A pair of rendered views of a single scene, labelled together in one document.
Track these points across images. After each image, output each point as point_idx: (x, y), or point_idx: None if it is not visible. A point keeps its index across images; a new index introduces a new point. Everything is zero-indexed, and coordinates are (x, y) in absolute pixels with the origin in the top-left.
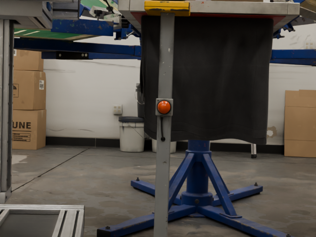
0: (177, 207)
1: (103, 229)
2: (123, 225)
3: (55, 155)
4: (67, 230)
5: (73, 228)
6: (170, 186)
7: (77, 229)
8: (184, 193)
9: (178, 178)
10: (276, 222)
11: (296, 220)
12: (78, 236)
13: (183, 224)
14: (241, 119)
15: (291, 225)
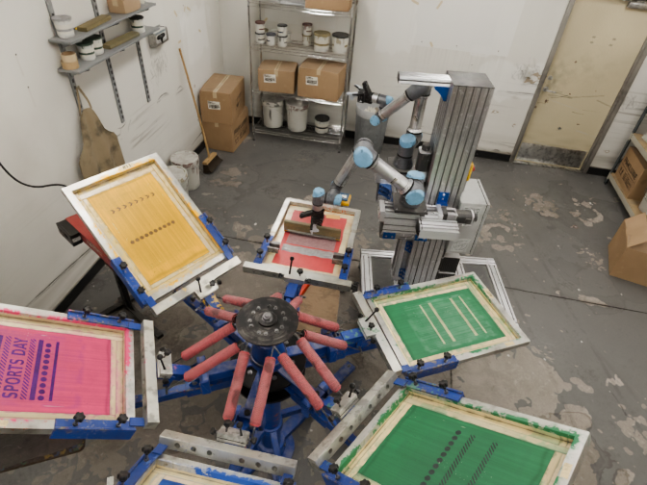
0: (293, 424)
1: (351, 365)
2: (338, 375)
3: None
4: (367, 281)
5: (365, 284)
6: (300, 408)
7: (363, 282)
8: (283, 438)
9: (294, 407)
10: (219, 408)
11: (198, 414)
12: (362, 274)
13: (294, 404)
14: None
15: (214, 397)
